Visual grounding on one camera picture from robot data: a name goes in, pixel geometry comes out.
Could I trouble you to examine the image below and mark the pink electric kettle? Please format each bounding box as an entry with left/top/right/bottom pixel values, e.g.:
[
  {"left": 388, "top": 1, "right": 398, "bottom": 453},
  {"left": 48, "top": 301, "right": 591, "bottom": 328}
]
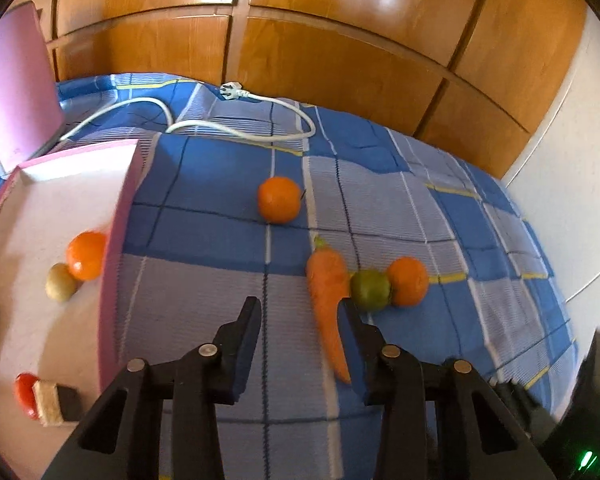
[{"left": 0, "top": 1, "right": 65, "bottom": 177}]

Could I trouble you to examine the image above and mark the small yellow-brown potato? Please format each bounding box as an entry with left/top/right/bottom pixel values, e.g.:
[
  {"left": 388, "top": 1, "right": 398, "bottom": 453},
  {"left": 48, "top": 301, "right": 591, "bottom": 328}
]
[{"left": 45, "top": 263, "right": 80, "bottom": 304}]

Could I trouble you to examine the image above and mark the orange oval tomato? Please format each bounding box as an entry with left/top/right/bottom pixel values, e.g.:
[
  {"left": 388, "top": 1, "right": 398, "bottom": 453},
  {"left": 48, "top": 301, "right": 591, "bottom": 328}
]
[{"left": 66, "top": 231, "right": 107, "bottom": 282}]

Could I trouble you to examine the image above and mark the orange tangerine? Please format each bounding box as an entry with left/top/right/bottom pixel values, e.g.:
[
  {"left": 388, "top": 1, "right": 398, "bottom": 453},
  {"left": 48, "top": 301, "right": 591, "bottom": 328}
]
[
  {"left": 258, "top": 177, "right": 302, "bottom": 224},
  {"left": 386, "top": 257, "right": 429, "bottom": 307}
]

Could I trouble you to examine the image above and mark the blue plaid tablecloth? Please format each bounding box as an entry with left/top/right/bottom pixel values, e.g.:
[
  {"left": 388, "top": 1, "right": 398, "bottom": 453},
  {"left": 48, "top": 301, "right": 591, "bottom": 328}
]
[{"left": 0, "top": 71, "right": 580, "bottom": 480}]

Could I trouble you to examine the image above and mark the red tomato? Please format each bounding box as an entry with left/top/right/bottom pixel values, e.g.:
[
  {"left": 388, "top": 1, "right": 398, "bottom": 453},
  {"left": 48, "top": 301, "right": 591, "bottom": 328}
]
[{"left": 14, "top": 373, "right": 38, "bottom": 420}]

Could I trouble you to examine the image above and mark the green tomato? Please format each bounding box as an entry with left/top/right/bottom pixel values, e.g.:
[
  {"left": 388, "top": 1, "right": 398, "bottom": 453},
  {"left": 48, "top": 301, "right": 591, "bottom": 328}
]
[{"left": 350, "top": 269, "right": 391, "bottom": 312}]

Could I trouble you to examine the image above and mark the white and dark block piece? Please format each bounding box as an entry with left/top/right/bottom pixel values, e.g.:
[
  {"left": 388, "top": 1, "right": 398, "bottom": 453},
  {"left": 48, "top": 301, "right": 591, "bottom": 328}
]
[{"left": 33, "top": 380, "right": 84, "bottom": 427}]

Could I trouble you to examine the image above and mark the pink white shallow tray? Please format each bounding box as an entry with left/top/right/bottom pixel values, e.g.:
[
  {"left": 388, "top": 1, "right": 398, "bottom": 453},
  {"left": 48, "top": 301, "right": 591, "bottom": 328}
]
[{"left": 0, "top": 140, "right": 143, "bottom": 479}]

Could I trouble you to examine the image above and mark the orange carrot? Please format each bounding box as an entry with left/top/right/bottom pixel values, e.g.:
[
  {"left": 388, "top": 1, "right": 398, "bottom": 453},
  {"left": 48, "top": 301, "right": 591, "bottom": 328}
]
[{"left": 306, "top": 236, "right": 351, "bottom": 384}]

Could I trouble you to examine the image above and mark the white power cable with plug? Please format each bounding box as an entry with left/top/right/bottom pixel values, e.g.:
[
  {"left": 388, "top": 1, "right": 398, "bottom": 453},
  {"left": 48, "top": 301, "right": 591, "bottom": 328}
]
[{"left": 59, "top": 81, "right": 318, "bottom": 143}]

